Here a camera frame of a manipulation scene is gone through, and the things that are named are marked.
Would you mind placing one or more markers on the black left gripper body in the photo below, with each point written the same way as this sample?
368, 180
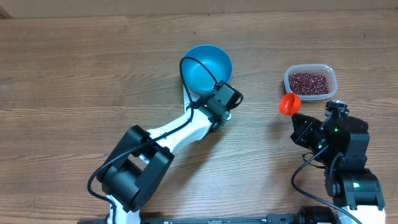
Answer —
226, 117

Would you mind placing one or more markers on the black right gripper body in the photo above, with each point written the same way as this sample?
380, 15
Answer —
310, 137

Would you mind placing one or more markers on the red measuring scoop blue handle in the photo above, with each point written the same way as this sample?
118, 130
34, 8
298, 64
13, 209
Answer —
290, 104

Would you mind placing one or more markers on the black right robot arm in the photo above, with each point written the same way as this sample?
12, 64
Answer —
340, 143

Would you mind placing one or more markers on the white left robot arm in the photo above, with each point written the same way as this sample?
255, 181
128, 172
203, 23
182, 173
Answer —
136, 166

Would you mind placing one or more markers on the white digital kitchen scale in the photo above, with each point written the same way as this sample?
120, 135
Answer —
194, 105

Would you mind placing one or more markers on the teal blue bowl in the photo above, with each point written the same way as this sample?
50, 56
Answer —
215, 59

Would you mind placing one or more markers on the red beans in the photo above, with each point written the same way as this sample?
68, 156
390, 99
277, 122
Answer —
308, 84

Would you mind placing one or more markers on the clear plastic container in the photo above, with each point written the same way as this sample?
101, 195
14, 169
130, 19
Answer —
326, 70

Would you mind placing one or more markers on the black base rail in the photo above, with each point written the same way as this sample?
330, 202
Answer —
270, 219

